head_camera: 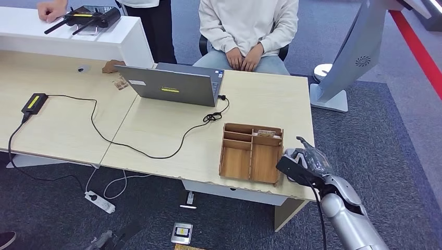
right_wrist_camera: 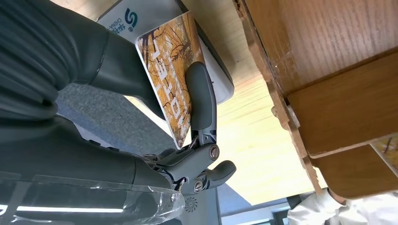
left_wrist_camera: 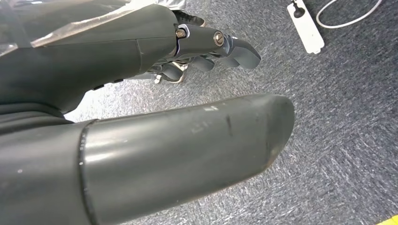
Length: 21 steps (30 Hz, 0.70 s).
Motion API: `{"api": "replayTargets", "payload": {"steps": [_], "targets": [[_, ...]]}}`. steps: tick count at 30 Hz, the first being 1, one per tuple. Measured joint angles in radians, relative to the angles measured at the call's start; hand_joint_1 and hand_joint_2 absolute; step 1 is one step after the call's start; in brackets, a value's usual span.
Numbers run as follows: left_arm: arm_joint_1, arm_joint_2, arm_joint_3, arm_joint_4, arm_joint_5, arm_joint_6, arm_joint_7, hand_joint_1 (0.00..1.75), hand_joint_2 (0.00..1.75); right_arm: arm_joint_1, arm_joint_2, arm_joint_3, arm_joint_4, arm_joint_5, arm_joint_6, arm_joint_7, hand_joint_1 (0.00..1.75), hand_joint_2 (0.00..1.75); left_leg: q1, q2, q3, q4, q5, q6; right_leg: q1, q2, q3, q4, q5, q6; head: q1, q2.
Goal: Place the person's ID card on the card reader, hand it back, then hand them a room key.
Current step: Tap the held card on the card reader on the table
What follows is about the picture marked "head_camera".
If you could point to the seated person's right hand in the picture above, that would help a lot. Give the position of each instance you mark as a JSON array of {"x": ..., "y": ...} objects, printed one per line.
[{"x": 235, "y": 59}]

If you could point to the standing person's hand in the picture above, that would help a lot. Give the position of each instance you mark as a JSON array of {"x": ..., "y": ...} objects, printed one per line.
[{"x": 51, "y": 12}]

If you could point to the seated person's left hand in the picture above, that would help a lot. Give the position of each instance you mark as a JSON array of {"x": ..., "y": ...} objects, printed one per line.
[{"x": 253, "y": 58}]

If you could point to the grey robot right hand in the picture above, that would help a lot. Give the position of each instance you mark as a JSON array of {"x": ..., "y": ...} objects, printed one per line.
[{"x": 316, "y": 160}]

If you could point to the brown room key card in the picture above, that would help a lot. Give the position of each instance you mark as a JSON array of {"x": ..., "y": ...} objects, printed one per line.
[{"x": 266, "y": 133}]

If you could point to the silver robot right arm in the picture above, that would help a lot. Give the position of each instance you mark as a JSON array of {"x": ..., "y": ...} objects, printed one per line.
[{"x": 348, "y": 217}]

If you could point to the seated person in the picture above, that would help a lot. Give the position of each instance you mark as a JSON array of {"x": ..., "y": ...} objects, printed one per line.
[{"x": 248, "y": 24}]

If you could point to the standing person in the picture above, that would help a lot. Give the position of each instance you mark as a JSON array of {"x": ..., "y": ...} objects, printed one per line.
[{"x": 155, "y": 27}]

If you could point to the small patterned card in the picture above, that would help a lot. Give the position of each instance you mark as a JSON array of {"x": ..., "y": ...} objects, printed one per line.
[{"x": 120, "y": 84}]

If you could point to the black remote controller with antennas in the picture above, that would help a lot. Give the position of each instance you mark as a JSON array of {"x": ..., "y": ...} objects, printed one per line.
[{"x": 93, "y": 16}]

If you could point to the beige desk leg panel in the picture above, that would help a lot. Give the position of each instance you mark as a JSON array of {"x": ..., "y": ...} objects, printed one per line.
[{"x": 288, "y": 214}]

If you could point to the grey laptop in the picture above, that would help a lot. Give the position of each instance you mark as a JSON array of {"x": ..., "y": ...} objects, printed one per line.
[{"x": 172, "y": 86}]

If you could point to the white round base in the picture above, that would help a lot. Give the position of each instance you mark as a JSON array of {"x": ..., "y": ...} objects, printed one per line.
[{"x": 322, "y": 71}]

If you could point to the white reception counter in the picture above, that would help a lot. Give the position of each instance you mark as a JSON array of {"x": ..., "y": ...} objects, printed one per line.
[{"x": 114, "y": 43}]

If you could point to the wooden desk organizer box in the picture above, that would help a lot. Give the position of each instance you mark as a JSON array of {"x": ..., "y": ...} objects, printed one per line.
[{"x": 238, "y": 162}]

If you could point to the white desk crossbeam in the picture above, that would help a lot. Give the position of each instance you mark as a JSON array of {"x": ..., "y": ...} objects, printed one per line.
[{"x": 234, "y": 193}]

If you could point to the black power adapter yellow label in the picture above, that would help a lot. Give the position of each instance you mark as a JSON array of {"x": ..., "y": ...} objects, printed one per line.
[{"x": 34, "y": 103}]

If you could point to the grey kiosk display stand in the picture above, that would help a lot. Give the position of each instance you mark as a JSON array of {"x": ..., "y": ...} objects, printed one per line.
[{"x": 359, "y": 48}]

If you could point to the white flat strip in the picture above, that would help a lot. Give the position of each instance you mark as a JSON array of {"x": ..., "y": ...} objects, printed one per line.
[{"x": 188, "y": 207}]

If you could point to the small silver box yellow label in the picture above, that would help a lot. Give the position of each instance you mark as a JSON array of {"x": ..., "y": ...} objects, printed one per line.
[{"x": 182, "y": 233}]

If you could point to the yellow flat object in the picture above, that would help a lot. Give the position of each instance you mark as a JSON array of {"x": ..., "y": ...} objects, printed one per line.
[{"x": 186, "y": 247}]

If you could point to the white power strip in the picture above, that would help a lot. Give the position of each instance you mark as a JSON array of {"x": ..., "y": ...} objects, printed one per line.
[{"x": 100, "y": 202}]

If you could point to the dark shoe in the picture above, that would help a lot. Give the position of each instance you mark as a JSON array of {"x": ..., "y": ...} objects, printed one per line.
[{"x": 6, "y": 240}]

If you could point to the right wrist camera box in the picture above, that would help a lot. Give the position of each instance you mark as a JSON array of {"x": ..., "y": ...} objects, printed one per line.
[{"x": 297, "y": 170}]

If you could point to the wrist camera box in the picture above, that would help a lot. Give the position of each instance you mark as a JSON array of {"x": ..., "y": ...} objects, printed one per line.
[
  {"x": 297, "y": 170},
  {"x": 126, "y": 232}
]

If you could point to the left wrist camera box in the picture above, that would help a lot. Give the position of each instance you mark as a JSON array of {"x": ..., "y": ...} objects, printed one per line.
[{"x": 126, "y": 232}]

